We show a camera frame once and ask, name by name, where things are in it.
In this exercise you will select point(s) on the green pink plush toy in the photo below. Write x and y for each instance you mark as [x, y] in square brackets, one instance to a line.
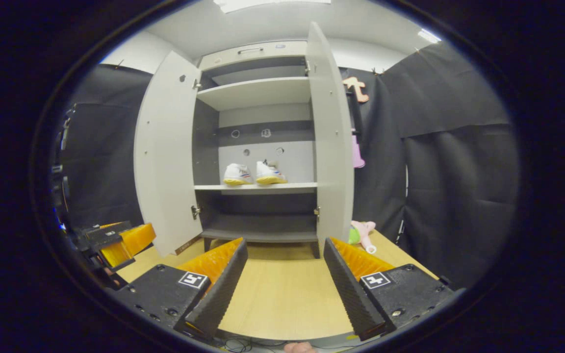
[363, 234]

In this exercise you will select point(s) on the white cabinet shelf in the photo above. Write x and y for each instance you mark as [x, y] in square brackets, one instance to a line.
[258, 92]
[253, 188]

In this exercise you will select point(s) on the grey cabinet door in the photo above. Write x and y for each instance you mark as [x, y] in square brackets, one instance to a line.
[331, 137]
[167, 157]

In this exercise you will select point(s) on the grey shoe cabinet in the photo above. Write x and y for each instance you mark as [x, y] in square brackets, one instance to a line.
[263, 157]

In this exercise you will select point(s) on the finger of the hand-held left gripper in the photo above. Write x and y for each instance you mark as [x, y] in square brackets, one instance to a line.
[133, 240]
[108, 231]

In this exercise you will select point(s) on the black backdrop cloth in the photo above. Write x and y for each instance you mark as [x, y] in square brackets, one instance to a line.
[459, 186]

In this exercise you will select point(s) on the white shoe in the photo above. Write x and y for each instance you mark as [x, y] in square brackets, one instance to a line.
[270, 173]
[237, 175]

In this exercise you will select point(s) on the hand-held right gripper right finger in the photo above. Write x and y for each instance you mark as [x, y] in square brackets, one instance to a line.
[351, 294]

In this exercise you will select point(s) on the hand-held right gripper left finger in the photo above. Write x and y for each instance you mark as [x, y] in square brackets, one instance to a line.
[221, 294]

